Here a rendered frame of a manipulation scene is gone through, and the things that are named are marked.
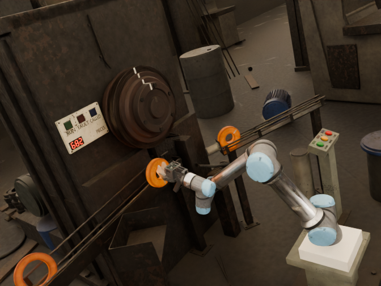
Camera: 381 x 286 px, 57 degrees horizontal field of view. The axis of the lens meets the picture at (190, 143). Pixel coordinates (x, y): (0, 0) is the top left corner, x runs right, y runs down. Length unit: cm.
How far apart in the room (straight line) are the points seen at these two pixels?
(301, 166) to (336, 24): 218
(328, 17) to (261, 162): 295
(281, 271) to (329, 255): 53
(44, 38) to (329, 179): 183
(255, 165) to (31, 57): 114
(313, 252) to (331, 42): 287
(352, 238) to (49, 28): 179
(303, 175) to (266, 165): 95
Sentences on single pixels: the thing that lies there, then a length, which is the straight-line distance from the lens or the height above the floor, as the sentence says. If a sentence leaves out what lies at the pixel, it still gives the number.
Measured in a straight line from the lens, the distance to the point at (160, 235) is 180.
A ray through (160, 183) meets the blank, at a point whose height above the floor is 77.
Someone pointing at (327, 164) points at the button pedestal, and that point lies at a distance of 235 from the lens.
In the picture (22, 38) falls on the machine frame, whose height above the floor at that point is 165.
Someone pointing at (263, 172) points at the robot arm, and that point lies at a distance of 149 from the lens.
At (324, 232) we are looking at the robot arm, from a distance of 166.
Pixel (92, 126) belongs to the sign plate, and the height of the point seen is 113.
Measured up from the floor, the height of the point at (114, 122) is 113.
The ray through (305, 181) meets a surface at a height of 32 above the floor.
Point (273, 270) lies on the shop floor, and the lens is 232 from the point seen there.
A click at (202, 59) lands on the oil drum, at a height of 82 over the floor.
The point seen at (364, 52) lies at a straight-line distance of 413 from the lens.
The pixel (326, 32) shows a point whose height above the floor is 84.
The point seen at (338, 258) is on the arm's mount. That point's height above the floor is 36.
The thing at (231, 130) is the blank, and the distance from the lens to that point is 231.
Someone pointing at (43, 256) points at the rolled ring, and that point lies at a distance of 186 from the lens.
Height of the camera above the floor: 163
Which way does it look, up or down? 23 degrees down
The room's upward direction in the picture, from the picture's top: 17 degrees counter-clockwise
